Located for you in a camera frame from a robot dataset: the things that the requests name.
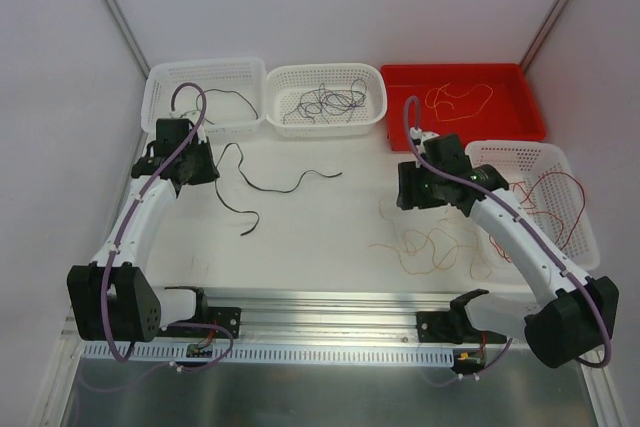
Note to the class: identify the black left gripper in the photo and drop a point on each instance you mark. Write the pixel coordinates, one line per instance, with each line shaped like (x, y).
(201, 167)

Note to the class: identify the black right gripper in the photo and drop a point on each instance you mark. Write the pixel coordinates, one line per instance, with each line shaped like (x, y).
(409, 189)

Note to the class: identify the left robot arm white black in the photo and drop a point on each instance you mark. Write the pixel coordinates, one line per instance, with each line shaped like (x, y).
(111, 297)

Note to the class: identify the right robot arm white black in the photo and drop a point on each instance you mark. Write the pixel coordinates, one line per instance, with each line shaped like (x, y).
(573, 315)

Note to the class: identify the translucent white square-hole basket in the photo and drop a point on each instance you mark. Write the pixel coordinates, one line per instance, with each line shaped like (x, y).
(233, 89)

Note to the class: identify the red plastic tray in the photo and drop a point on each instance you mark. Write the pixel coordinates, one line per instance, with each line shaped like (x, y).
(474, 101)

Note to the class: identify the white basket on right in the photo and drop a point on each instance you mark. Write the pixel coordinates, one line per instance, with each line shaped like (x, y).
(542, 181)

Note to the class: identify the white round-hole basket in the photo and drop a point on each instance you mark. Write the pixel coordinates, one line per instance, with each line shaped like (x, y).
(325, 100)

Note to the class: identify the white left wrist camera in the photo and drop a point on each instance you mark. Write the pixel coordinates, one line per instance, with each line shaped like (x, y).
(195, 124)

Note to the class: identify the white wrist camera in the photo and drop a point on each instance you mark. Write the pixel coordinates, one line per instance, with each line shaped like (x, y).
(195, 124)
(419, 136)

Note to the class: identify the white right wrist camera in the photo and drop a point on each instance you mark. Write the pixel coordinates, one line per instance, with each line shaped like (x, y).
(419, 136)

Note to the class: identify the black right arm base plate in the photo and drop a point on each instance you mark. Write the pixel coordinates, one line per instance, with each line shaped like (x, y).
(452, 327)

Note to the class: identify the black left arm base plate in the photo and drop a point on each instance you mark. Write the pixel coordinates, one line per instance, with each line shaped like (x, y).
(229, 318)

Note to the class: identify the aluminium mounting rail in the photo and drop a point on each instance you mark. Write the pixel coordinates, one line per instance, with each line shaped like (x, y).
(342, 317)

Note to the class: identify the white slotted cable duct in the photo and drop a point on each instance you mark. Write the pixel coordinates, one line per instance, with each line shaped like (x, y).
(404, 356)

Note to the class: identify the aluminium corner post left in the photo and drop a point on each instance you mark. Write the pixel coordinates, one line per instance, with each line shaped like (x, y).
(117, 15)

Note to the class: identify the aluminium corner post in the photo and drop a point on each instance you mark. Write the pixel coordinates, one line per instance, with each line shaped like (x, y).
(552, 17)
(117, 15)

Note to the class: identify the aluminium corner post right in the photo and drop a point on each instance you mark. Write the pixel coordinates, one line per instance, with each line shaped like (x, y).
(552, 17)

